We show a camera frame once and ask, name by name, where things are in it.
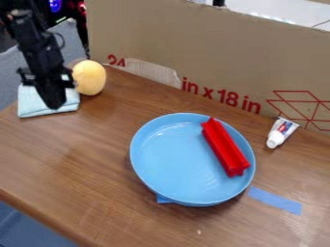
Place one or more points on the blue plate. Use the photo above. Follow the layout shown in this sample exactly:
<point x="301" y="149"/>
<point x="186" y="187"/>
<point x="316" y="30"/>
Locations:
<point x="177" y="165"/>

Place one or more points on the blue tape strip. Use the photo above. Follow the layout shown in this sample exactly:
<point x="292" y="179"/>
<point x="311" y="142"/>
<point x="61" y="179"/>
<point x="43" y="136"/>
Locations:
<point x="274" y="200"/>

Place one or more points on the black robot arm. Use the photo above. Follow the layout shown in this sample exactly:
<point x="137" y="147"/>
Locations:
<point x="46" y="72"/>

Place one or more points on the small toothpaste tube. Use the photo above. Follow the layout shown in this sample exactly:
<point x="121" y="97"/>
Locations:
<point x="281" y="131"/>

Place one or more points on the light blue folded cloth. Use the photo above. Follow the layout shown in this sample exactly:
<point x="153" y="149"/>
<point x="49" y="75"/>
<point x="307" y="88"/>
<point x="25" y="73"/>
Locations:
<point x="33" y="105"/>

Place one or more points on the red plastic block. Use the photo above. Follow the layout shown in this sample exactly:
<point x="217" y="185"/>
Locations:
<point x="225" y="148"/>

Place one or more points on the cardboard box wall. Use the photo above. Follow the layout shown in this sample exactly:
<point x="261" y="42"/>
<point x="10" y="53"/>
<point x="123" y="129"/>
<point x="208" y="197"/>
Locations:
<point x="261" y="65"/>

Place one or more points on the black computer tower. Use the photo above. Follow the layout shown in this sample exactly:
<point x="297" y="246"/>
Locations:
<point x="65" y="9"/>

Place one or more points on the yellow ball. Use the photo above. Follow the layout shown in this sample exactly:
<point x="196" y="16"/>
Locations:
<point x="90" y="77"/>

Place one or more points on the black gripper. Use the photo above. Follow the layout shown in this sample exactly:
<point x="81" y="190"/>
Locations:
<point x="51" y="93"/>

